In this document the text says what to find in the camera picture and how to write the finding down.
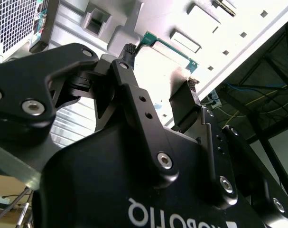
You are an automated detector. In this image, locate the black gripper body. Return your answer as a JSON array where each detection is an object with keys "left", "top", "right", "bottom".
[{"left": 31, "top": 123, "right": 265, "bottom": 228}]

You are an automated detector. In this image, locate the silver CPU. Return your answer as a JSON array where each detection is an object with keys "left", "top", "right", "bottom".
[{"left": 133, "top": 30, "right": 199, "bottom": 100}]

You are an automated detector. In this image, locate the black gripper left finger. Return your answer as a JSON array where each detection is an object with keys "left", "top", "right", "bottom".
[{"left": 0, "top": 42, "right": 180, "bottom": 189}]

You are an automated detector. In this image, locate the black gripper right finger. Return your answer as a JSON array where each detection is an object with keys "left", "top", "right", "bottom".
[{"left": 169, "top": 79, "right": 288, "bottom": 228}]

